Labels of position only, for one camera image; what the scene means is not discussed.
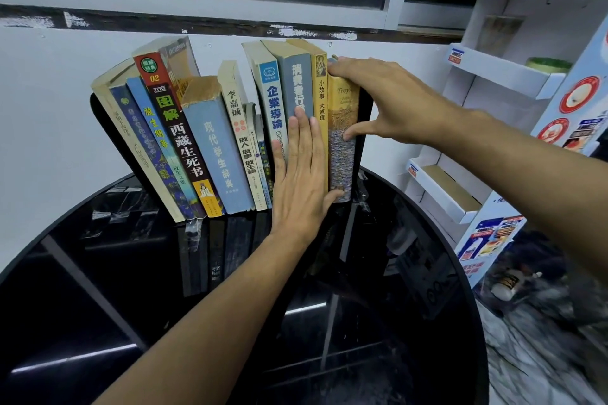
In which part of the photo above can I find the green tape roll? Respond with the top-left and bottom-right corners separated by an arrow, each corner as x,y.
526,57 -> 573,74

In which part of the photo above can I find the yellow book with black characters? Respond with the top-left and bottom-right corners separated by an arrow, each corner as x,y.
286,38 -> 329,192

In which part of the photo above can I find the green landscape cover book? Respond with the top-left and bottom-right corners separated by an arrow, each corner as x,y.
254,114 -> 276,204

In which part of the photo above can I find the grey cover book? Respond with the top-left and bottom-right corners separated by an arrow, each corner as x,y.
91,58 -> 186,224

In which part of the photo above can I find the yellow book with blue spine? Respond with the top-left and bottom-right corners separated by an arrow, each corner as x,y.
109,84 -> 196,220

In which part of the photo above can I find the person's left hand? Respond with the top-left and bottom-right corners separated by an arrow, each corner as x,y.
270,107 -> 345,242

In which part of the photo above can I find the person's left forearm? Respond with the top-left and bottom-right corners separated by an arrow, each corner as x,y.
92,228 -> 310,405

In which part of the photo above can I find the Van Gogh cover handbook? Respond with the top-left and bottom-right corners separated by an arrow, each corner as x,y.
326,56 -> 361,204

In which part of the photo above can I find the lavender Hanyu Pinyin dictionary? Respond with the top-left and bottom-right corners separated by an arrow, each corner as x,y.
180,76 -> 256,216

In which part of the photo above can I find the round black table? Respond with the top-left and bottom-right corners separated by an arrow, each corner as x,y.
0,165 -> 490,405

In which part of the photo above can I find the person's right hand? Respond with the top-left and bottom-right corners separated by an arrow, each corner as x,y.
327,57 -> 464,147

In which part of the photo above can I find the Understanding Business textbook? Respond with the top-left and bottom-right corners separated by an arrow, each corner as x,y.
241,41 -> 289,163

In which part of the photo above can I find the light blue thin booklet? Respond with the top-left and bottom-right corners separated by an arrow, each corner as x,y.
244,102 -> 272,210

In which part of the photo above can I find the person's right forearm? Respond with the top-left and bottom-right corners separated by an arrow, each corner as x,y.
436,108 -> 608,287

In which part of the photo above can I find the small white bottle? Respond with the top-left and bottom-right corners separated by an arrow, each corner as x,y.
490,269 -> 542,302

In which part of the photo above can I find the orange illustrated cover book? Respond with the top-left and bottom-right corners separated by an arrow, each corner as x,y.
132,35 -> 225,218

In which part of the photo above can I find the cream book with barcode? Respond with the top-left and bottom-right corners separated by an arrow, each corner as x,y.
217,60 -> 269,212

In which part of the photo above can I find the clear glass cup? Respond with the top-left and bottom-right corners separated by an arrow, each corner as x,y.
476,14 -> 526,57

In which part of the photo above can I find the row of books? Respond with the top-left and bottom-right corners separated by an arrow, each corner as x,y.
90,86 -> 375,225

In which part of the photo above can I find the white cardboard display stand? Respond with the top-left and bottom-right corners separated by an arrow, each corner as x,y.
406,0 -> 608,289

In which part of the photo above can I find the large grey-teal book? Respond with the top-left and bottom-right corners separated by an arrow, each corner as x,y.
261,39 -> 315,123

